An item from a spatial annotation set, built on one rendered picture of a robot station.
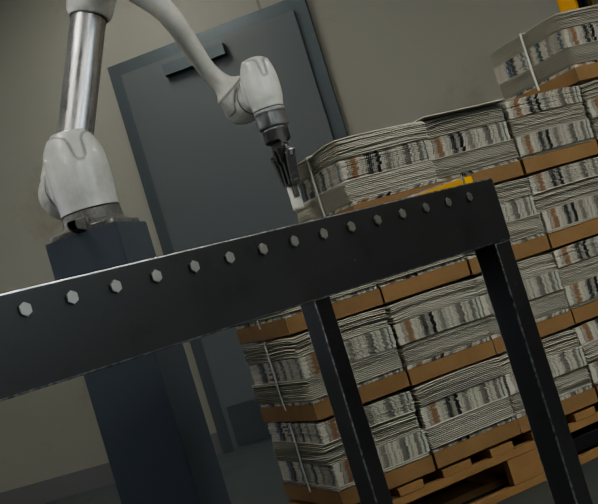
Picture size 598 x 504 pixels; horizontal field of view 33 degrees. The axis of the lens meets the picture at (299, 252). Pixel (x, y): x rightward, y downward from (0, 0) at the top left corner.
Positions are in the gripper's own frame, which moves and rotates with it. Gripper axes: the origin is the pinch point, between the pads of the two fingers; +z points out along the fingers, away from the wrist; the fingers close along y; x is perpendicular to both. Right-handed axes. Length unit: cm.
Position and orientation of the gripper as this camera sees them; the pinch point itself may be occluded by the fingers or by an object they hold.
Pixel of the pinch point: (295, 197)
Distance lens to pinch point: 281.8
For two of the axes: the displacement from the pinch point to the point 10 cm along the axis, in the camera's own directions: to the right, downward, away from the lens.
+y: -3.9, 1.6, 9.1
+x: -8.7, 2.5, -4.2
